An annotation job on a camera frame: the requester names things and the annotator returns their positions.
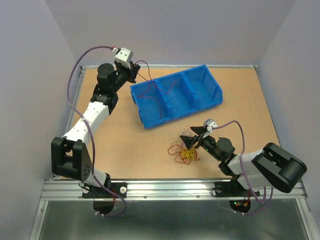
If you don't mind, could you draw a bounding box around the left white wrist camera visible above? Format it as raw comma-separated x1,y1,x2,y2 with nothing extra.
112,47,134,69

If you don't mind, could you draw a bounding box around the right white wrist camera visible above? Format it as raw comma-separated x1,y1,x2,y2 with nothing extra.
203,118,218,138

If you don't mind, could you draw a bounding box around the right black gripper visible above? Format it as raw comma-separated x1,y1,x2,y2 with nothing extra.
179,125,221,161

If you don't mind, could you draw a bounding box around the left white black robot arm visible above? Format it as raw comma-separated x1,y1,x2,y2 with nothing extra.
51,62,141,197

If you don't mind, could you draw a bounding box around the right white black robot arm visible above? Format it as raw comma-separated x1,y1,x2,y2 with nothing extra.
180,126,307,197

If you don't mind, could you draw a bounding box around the blue three-compartment plastic bin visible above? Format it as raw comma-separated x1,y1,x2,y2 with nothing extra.
130,65,223,129

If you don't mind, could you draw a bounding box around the dark red wire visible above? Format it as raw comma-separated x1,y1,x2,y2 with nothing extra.
134,59,177,118

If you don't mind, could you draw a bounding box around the aluminium side frame rail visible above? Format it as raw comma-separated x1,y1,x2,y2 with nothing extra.
50,66,91,182

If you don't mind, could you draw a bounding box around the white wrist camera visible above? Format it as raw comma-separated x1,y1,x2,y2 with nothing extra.
203,118,218,138
112,47,134,69

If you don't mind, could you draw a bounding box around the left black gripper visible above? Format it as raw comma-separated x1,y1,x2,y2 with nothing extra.
111,59,140,93

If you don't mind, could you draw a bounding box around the aluminium front rail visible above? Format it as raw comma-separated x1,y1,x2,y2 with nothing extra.
41,177,309,201

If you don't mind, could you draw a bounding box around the yellow wire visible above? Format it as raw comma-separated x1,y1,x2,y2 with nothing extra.
180,147,198,162

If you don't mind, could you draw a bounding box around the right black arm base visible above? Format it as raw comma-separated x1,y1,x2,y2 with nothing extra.
211,180,253,215

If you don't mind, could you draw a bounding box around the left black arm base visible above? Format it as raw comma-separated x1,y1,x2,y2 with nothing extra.
78,182,128,216

